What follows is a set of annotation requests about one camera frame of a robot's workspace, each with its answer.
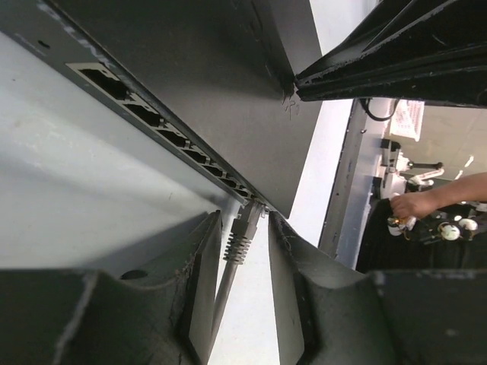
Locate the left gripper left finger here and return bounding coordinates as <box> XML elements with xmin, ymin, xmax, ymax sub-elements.
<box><xmin>1</xmin><ymin>211</ymin><xmax>222</xmax><ymax>364</ymax></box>

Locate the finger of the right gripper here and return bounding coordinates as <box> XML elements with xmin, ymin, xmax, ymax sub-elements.
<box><xmin>295</xmin><ymin>1</ymin><xmax>486</xmax><ymax>108</ymax></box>

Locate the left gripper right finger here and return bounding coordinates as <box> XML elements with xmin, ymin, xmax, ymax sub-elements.
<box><xmin>269</xmin><ymin>212</ymin><xmax>486</xmax><ymax>364</ymax></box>

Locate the grey ethernet cable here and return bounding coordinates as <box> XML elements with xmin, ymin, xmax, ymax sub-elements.
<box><xmin>207</xmin><ymin>200</ymin><xmax>266</xmax><ymax>351</ymax></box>

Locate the person forearm in background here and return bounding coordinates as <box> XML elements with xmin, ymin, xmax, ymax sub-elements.
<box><xmin>433</xmin><ymin>173</ymin><xmax>486</xmax><ymax>208</ymax></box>

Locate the black network switch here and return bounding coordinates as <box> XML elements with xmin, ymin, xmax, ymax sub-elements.
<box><xmin>1</xmin><ymin>1</ymin><xmax>321</xmax><ymax>216</ymax></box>

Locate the person hand in background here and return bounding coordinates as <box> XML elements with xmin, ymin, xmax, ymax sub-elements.
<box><xmin>390</xmin><ymin>192</ymin><xmax>439</xmax><ymax>219</ymax></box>

